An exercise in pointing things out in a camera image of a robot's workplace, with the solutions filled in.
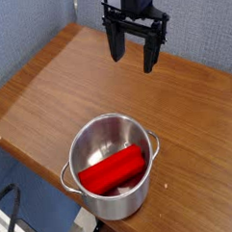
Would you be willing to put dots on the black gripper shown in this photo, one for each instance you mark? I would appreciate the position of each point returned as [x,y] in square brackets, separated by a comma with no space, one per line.
[137,17]

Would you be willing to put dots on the stainless steel metal pot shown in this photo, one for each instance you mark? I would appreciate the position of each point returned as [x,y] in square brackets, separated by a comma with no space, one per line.
[99,139]

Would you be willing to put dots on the red block object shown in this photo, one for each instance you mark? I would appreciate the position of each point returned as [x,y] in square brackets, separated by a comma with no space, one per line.
[112,171]

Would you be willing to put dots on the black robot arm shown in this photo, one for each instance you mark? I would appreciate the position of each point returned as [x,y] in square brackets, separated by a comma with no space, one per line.
[139,18]

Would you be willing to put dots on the white table bracket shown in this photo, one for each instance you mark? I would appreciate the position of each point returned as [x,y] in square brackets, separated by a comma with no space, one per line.
[85,222]

